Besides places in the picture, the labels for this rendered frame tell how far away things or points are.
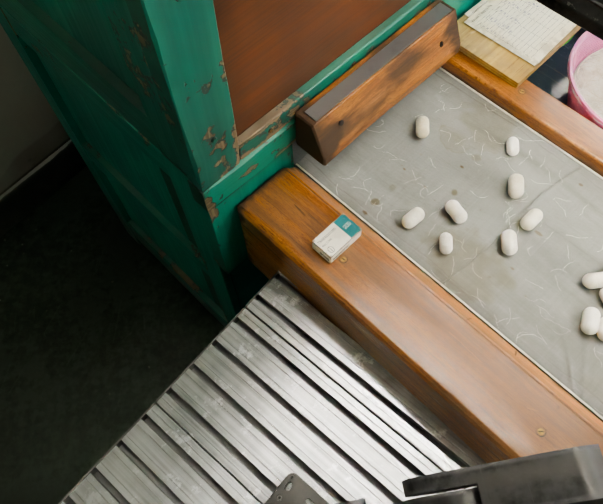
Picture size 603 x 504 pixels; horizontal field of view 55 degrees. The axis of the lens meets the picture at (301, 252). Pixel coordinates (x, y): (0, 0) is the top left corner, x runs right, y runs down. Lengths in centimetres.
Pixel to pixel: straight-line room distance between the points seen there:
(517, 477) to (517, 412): 36
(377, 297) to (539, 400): 23
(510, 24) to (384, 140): 29
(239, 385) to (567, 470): 52
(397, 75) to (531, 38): 27
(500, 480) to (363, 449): 43
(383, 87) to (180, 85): 34
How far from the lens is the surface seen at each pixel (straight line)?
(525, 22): 107
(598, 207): 93
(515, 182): 89
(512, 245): 83
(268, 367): 82
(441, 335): 75
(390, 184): 87
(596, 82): 109
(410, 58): 88
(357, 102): 82
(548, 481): 39
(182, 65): 59
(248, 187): 82
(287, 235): 79
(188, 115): 63
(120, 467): 84
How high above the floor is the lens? 147
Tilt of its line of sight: 64 degrees down
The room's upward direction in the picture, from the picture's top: 2 degrees counter-clockwise
